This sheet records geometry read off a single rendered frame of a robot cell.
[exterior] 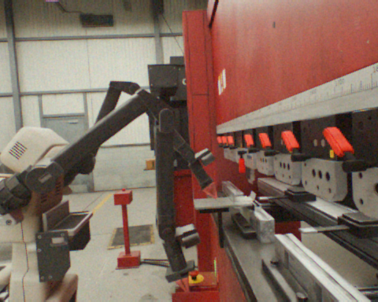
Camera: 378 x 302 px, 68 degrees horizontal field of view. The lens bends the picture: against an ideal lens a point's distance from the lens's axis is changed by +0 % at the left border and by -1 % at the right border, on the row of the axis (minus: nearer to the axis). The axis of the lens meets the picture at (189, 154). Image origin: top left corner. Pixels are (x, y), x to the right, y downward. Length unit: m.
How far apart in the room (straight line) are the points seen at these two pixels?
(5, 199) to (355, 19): 0.89
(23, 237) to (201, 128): 1.50
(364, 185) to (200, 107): 1.82
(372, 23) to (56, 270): 1.02
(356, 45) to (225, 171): 1.81
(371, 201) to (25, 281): 1.01
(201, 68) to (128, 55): 6.35
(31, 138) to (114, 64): 7.56
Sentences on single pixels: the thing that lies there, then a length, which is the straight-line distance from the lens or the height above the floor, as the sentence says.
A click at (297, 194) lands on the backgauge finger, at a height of 1.02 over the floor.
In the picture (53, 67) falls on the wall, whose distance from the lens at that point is 8.92.
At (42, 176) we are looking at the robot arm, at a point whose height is 1.24.
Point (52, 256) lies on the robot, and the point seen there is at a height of 0.96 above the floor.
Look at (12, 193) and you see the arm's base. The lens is 0.91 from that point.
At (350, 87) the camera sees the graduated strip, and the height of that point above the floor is 1.38.
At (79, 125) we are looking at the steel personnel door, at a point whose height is 1.90.
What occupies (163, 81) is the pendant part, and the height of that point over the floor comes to 1.80.
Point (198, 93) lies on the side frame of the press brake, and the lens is 2.24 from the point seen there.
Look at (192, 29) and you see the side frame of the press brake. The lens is 2.37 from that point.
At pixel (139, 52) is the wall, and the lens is 8.54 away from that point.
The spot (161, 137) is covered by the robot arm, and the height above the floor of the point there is 1.32.
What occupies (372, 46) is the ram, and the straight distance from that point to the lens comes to 0.51.
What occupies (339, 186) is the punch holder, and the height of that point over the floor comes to 1.21.
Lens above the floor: 1.31
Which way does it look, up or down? 3 degrees down
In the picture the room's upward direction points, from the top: 4 degrees counter-clockwise
